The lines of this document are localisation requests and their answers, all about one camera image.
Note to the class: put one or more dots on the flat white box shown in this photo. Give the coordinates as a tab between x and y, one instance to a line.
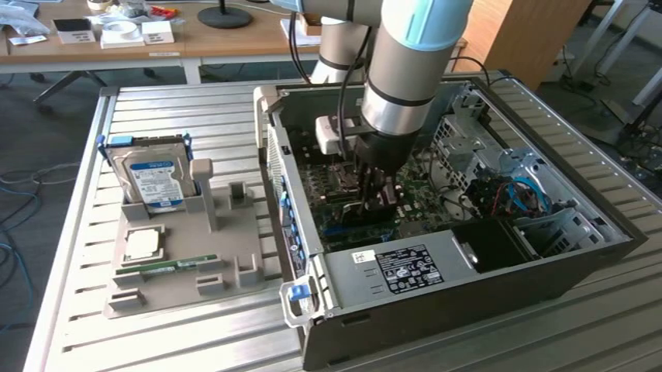
121	43

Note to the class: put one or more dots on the green motherboard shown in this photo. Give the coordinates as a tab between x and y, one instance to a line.
423	182

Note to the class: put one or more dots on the white label card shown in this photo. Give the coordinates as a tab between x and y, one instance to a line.
25	40

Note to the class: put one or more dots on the white box with black top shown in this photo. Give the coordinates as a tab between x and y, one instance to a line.
75	33

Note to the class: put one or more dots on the black lamp base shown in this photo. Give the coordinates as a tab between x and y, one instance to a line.
224	17

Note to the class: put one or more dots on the black open PC case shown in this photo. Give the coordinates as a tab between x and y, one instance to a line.
464	310

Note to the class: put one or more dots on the black graphics card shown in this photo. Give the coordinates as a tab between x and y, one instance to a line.
367	221

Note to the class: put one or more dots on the blue expansion slot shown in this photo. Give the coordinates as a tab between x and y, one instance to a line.
334	232

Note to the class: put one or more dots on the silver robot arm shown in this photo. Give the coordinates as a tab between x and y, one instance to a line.
403	77

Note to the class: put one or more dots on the wooden cabinet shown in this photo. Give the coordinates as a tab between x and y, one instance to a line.
527	38

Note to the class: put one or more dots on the hard disk with blue label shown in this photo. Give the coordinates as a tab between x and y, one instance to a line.
155	182

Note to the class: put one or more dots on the CPU socket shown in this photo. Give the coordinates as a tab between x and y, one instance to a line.
343	176

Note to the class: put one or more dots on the orange small item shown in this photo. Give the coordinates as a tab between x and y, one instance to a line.
164	12

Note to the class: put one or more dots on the black wheeled stand leg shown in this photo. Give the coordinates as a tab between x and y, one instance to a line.
67	83

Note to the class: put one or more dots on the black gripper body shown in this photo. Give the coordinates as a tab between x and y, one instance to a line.
384	153

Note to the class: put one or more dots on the small cardboard box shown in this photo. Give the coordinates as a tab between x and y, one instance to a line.
311	25

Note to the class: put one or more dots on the grey chipset heatsink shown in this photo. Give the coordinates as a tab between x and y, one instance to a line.
419	231

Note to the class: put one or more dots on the white table frame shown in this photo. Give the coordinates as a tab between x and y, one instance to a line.
623	40

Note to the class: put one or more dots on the white paper stack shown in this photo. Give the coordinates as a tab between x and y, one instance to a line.
304	38

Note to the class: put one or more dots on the wooden desk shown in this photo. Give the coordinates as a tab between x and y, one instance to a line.
51	52

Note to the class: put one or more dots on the blue slot retainer clip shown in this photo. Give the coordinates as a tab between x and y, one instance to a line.
283	202
299	255
295	242
291	228

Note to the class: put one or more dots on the bare green RAM stick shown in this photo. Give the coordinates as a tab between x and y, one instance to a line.
166	266

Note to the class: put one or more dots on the silver CPU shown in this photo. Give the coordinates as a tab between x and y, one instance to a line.
141	245

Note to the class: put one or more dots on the grey power supply unit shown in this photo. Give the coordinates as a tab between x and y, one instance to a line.
356	279

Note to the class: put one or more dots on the grey parts rack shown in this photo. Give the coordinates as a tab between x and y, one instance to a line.
186	271

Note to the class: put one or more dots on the plain white box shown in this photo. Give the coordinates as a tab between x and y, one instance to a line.
156	33

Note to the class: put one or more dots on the silver disk bay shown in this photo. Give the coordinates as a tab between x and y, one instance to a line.
563	232

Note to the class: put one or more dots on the bag of dark parts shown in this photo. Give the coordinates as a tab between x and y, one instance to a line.
133	8

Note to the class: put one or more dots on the metal drive cage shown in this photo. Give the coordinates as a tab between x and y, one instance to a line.
464	155

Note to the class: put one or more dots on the beige tape roll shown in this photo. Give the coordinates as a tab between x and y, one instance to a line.
97	4

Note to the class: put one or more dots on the clear plastic bag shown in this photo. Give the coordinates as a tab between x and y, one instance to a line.
20	21

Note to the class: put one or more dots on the white tape roll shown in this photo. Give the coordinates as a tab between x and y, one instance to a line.
121	30

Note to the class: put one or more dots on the blue case latch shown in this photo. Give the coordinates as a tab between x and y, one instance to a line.
296	293

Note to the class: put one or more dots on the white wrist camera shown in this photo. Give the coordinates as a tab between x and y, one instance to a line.
331	135

